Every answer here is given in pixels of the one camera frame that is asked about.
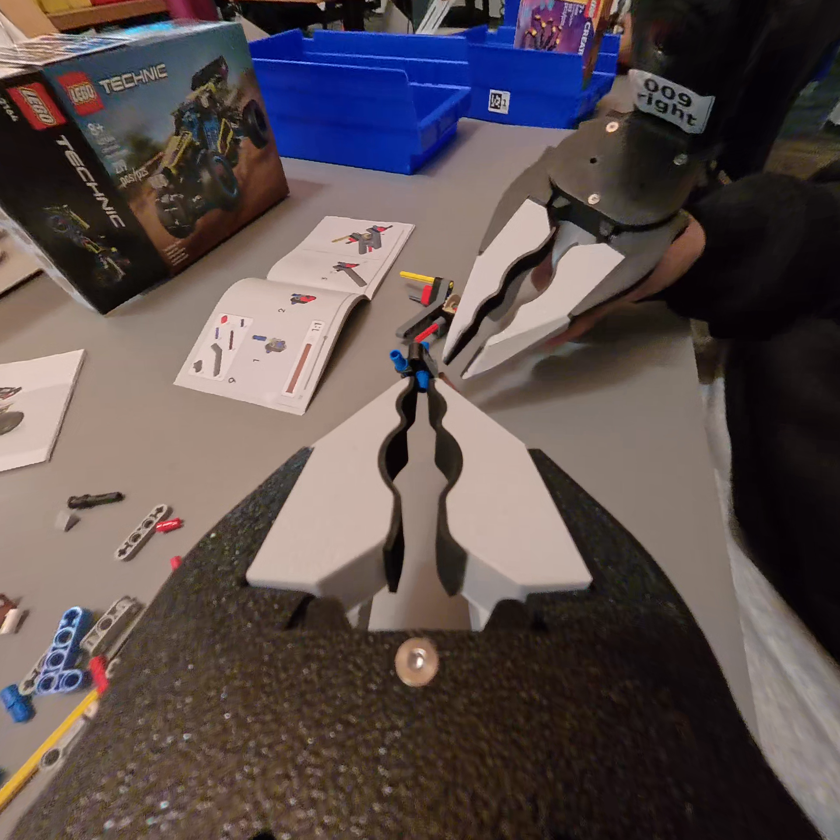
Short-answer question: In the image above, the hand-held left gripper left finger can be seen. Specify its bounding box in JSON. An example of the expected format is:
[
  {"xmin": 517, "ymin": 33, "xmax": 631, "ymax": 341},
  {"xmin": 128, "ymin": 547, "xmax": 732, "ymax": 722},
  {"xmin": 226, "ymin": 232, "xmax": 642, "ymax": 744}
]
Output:
[{"xmin": 245, "ymin": 377, "xmax": 421, "ymax": 627}]

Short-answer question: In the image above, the person's black jacket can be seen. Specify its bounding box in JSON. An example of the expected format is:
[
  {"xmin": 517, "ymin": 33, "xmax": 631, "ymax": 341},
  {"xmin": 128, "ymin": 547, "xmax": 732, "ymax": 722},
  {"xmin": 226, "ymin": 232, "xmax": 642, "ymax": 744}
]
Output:
[{"xmin": 712, "ymin": 0, "xmax": 840, "ymax": 592}]

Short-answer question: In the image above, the pile of loose lego pieces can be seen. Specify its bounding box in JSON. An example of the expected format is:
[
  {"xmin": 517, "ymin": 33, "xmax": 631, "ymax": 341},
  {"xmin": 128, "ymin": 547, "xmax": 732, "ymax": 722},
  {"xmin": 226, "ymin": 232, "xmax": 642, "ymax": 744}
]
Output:
[{"xmin": 0, "ymin": 596, "xmax": 144, "ymax": 796}]

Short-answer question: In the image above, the lego assembly with yellow axle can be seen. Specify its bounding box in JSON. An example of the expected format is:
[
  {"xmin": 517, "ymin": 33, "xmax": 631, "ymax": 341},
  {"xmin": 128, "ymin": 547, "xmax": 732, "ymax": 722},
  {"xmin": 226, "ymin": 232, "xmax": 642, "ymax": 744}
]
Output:
[{"xmin": 395, "ymin": 269, "xmax": 466, "ymax": 342}]

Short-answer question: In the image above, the purple toy box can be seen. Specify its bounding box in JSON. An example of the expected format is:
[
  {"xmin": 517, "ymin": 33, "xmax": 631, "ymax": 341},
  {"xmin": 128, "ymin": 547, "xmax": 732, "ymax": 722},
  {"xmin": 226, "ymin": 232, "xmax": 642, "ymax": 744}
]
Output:
[{"xmin": 514, "ymin": 0, "xmax": 621, "ymax": 89}]

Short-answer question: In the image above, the person's right forearm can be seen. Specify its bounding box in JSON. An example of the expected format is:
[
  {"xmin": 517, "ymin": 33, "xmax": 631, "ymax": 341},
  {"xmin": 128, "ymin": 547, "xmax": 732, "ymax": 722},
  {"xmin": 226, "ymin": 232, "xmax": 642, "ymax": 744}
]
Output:
[{"xmin": 659, "ymin": 172, "xmax": 840, "ymax": 342}]

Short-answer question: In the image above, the open instruction booklet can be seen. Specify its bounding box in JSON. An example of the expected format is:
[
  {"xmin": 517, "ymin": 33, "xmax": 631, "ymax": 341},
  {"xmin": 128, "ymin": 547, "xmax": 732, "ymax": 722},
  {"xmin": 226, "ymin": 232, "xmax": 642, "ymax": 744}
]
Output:
[{"xmin": 174, "ymin": 215, "xmax": 416, "ymax": 416}]

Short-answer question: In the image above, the closed white booklet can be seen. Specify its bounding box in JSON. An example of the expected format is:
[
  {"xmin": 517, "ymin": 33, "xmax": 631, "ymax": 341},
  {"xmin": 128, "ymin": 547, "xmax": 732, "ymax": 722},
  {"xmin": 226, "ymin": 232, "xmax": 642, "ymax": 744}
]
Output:
[{"xmin": 0, "ymin": 349, "xmax": 87, "ymax": 473}]

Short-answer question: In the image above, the brown cardboard sheet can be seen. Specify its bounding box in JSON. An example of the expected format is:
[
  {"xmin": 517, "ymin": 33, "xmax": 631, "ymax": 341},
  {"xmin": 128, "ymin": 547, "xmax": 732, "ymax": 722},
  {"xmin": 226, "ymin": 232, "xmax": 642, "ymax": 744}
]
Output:
[{"xmin": 0, "ymin": 0, "xmax": 63, "ymax": 40}]

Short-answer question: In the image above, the wooden table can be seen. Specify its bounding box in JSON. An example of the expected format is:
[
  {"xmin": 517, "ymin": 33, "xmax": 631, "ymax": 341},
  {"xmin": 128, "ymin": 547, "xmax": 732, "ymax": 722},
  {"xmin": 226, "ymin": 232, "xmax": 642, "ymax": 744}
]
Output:
[{"xmin": 49, "ymin": 0, "xmax": 168, "ymax": 30}]

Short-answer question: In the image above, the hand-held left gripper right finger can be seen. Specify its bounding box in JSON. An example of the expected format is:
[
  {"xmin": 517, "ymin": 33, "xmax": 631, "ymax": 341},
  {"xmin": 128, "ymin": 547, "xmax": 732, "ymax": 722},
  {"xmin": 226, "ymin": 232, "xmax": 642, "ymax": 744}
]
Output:
[{"xmin": 425, "ymin": 377, "xmax": 595, "ymax": 632}]

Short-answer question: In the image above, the black lego connector with blue pin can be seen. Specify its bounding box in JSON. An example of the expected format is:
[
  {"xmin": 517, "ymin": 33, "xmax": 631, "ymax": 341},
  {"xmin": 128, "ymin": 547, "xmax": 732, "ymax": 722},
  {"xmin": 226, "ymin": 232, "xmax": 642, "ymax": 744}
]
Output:
[{"xmin": 387, "ymin": 341, "xmax": 438, "ymax": 382}]

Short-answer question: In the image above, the grey lego beam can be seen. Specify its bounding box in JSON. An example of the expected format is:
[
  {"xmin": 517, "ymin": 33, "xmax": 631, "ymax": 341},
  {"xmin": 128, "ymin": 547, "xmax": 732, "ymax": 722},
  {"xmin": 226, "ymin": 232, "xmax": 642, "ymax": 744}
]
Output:
[{"xmin": 113, "ymin": 504, "xmax": 173, "ymax": 563}]

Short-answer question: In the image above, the person's right hand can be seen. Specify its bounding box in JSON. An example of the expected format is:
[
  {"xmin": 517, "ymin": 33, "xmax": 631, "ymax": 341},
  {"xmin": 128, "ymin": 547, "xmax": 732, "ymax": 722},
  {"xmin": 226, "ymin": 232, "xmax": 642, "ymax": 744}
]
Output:
[{"xmin": 550, "ymin": 210, "xmax": 708, "ymax": 347}]

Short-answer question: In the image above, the lego set box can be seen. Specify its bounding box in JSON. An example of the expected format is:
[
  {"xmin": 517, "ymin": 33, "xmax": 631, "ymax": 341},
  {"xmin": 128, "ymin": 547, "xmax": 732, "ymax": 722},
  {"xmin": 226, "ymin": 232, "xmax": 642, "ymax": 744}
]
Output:
[{"xmin": 0, "ymin": 20, "xmax": 291, "ymax": 316}]

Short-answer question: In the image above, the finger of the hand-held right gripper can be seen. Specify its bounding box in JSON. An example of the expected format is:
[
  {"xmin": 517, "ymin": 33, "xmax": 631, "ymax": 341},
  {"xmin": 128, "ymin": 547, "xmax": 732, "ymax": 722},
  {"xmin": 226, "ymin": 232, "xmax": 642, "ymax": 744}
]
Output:
[
  {"xmin": 461, "ymin": 220, "xmax": 626, "ymax": 382},
  {"xmin": 441, "ymin": 197, "xmax": 559, "ymax": 367}
]

